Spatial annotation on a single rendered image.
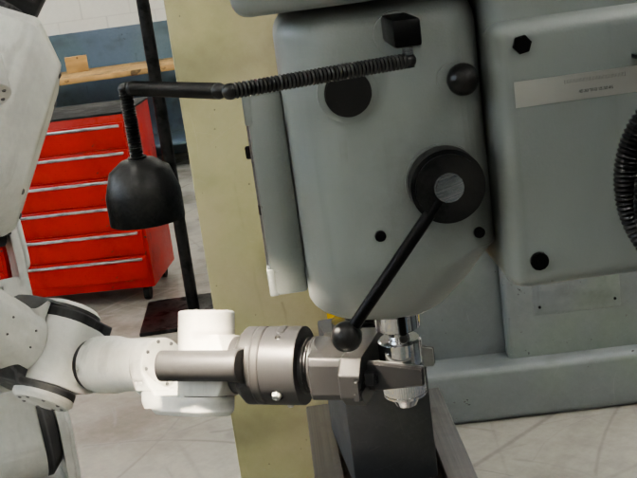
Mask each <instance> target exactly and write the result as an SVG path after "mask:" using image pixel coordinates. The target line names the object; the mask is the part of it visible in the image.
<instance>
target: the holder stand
mask: <svg viewBox="0 0 637 478"><path fill-rule="evenodd" d="M344 321H345V318H341V317H338V316H334V317H333V318H332V319H327V320H321V321H318V334H319V335H320V336H323V335H324V334H325V333H327V332H332V331H333V328H334V327H335V326H336V325H337V324H338V323H339V322H344ZM371 327H375V321H374V320H370V321H367V322H364V323H363V324H362V326H361V327H360V329H361V328H371ZM425 375H426V384H427V393H426V395H425V396H424V397H422V398H420V399H418V401H417V404H416V405H415V406H414V407H411V408H405V409H404V408H399V407H397V406H396V404H395V403H394V402H392V401H389V400H388V399H386V398H385V397H384V391H383V390H381V391H375V392H374V393H373V396H372V398H371V399H370V401H369V403H368V404H367V406H353V405H346V404H345V403H344V402H343V400H328V404H329V411H330V417H331V425H332V430H333V433H334V435H335V438H336V440H337V443H338V446H339V448H340V451H341V453H342V456H343V458H344V461H345V463H346V466H347V468H348V471H349V472H350V475H351V477H352V478H430V477H435V476H438V468H437V459H436V450H435V442H434V433H433V425H432V416H431V408H430V399H429V390H428V374H427V367H425Z"/></svg>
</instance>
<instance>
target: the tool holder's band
mask: <svg viewBox="0 0 637 478"><path fill-rule="evenodd" d="M377 343H378V350H379V351H380V352H382V353H384V354H389V355H401V354H406V353H410V352H413V351H415V350H417V349H419V348H420V347H421V346H422V340H421V336H420V335H419V334H417V333H416V332H413V331H412V332H410V333H409V340H408V342H407V343H401V342H400V341H392V340H389V337H388V335H383V336H381V337H380V338H379V340H378V341H377Z"/></svg>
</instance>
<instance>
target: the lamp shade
mask: <svg viewBox="0 0 637 478"><path fill-rule="evenodd" d="M105 201H106V206H107V211H108V216H109V221H110V227H111V228H112V229H115V230H142V229H148V228H154V227H158V226H163V225H166V224H170V223H172V222H174V221H177V220H179V219H181V218H182V217H184V216H185V208H184V202H183V196H182V191H181V186H180V184H179V182H178V180H177V178H176V176H175V175H174V173H173V170H172V168H171V166H170V164H169V163H167V162H165V161H163V160H161V159H159V158H157V157H155V156H146V155H143V156H140V157H128V159H124V160H122V161H121V162H120V163H119V164H118V165H117V166H116V167H115V168H114V169H113V170H112V171H111V172H110V173H109V175H108V182H107V190H106V196H105Z"/></svg>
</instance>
